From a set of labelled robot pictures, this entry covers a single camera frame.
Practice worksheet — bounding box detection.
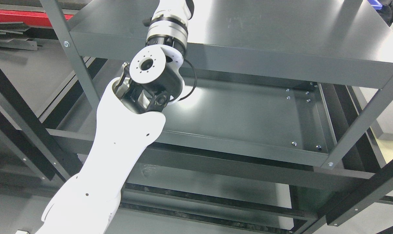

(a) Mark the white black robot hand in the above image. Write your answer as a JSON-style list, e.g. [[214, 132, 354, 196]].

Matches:
[[152, 0, 195, 20]]

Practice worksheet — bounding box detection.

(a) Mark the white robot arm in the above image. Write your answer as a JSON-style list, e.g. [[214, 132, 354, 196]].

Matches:
[[37, 9, 192, 234]]

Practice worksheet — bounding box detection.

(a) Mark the grey metal shelf unit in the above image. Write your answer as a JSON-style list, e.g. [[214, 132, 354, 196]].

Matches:
[[41, 0, 393, 234]]

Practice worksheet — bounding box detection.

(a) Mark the black metal shelf rack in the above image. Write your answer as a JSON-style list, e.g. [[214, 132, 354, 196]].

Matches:
[[0, 19, 393, 234]]

